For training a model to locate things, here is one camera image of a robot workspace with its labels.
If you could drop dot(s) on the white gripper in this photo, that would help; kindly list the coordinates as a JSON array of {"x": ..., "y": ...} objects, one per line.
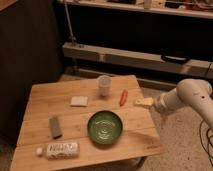
[{"x": 145, "y": 102}]

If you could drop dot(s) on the green ceramic bowl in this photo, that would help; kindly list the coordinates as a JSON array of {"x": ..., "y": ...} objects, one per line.
[{"x": 104, "y": 127}]

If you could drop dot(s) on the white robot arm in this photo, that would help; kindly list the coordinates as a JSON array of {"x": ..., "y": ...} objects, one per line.
[{"x": 195, "y": 93}]

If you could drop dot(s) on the orange carrot toy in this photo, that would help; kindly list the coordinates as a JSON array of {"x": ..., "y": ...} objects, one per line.
[{"x": 123, "y": 97}]

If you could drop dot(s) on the clear plastic cup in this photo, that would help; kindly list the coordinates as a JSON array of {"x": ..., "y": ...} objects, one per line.
[{"x": 104, "y": 84}]

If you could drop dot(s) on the wooden shelf rack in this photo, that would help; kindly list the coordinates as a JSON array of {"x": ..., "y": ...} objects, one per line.
[{"x": 134, "y": 39}]

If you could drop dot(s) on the white sponge block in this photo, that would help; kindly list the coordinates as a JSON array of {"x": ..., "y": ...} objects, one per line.
[{"x": 79, "y": 101}]

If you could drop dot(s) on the wooden table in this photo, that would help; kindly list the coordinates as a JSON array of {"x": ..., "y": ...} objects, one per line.
[{"x": 139, "y": 137}]

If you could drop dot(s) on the grey rectangular block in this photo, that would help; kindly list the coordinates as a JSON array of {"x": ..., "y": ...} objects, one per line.
[{"x": 55, "y": 128}]

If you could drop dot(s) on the metal stand pole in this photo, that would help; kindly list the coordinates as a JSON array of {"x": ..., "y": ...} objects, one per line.
[{"x": 72, "y": 37}]

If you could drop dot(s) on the plastic water bottle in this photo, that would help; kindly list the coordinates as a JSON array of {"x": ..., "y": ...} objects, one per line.
[{"x": 58, "y": 150}]

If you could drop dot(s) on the black handle on shelf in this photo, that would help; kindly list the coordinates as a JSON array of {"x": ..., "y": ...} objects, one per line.
[{"x": 176, "y": 60}]

